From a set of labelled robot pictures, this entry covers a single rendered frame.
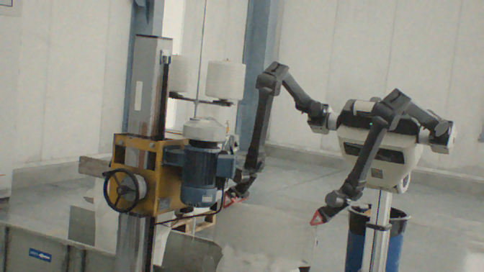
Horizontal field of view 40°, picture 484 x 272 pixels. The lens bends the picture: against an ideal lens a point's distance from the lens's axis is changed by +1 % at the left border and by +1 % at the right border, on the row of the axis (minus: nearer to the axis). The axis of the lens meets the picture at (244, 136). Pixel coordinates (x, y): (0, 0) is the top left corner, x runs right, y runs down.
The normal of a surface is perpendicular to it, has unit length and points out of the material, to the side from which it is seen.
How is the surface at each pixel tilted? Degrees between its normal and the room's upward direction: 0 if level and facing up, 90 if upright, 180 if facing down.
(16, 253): 90
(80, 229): 90
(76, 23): 90
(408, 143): 40
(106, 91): 90
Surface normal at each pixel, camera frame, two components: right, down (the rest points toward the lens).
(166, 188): 0.88, 0.15
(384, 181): -0.46, 0.67
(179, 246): -0.47, 0.06
